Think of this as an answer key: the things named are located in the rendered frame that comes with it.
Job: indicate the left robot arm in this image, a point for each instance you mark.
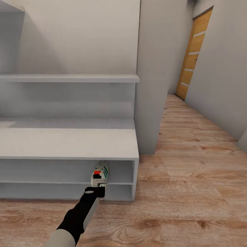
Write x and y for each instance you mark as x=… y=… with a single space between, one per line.
x=76 y=220

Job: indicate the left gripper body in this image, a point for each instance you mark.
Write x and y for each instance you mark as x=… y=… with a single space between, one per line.
x=100 y=190

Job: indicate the door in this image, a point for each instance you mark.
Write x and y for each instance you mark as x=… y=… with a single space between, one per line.
x=194 y=45

